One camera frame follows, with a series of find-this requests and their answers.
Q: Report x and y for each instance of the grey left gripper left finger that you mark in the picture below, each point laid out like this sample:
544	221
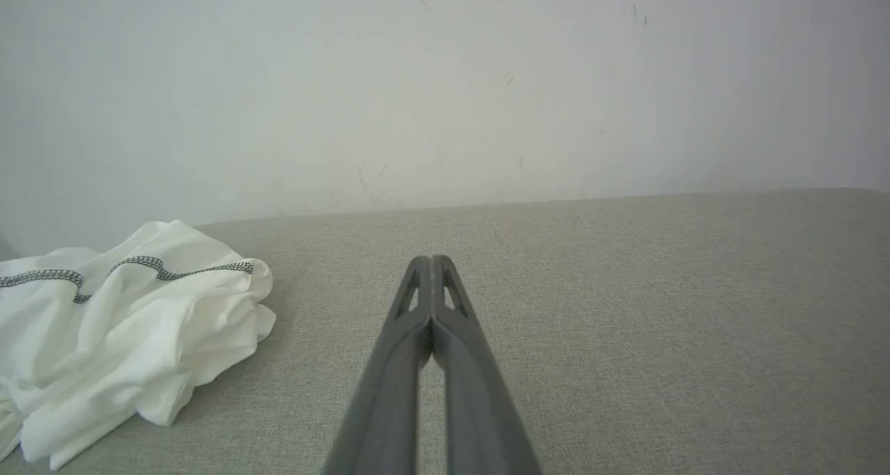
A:
386	391

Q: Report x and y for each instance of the white garment with grey stitching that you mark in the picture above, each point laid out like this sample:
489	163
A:
139	336

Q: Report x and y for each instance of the grey fabric sofa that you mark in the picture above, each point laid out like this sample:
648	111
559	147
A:
660	322

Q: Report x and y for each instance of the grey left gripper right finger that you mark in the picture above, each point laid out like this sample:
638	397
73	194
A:
480	398

